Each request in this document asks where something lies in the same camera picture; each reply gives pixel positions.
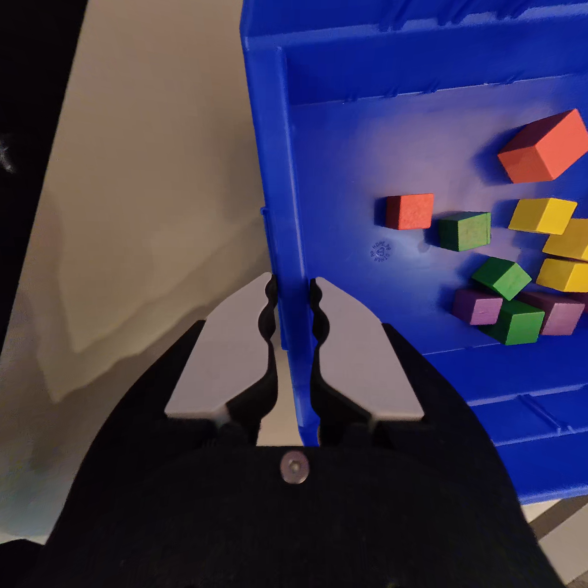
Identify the yellow wooden cube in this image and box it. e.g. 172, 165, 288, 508
536, 258, 588, 293
542, 218, 588, 262
508, 198, 578, 235

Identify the purple wooden cube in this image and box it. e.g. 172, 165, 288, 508
519, 292, 586, 336
452, 288, 503, 326

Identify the red wooden cube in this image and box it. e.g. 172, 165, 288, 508
385, 193, 435, 230
497, 108, 588, 184

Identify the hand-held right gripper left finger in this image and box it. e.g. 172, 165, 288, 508
164, 272, 279, 445

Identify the green wooden cube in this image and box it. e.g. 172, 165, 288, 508
436, 211, 492, 252
482, 299, 546, 346
471, 256, 533, 301

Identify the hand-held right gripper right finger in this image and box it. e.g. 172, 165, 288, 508
310, 277, 425, 446

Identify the blue plastic bin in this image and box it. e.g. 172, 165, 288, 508
239, 0, 588, 506

